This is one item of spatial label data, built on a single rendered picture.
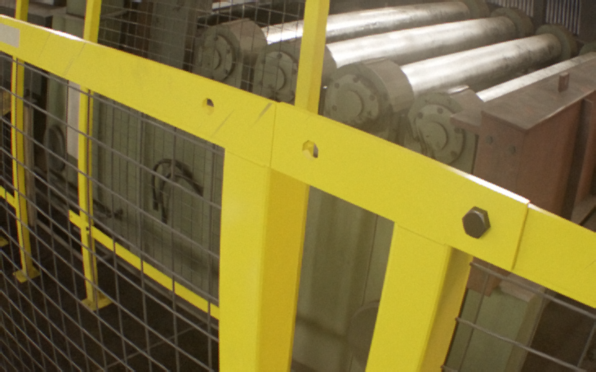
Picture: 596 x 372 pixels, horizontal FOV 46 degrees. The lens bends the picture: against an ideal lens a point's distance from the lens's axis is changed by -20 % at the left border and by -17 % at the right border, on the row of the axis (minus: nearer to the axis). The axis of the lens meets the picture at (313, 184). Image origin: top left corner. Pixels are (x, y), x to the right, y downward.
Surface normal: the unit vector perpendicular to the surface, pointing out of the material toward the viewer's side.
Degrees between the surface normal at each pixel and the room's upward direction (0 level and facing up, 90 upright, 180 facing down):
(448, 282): 90
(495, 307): 90
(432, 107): 75
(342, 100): 90
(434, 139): 90
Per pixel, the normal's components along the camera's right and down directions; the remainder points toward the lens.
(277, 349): 0.77, 0.33
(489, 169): -0.63, 0.27
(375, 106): -0.39, 0.32
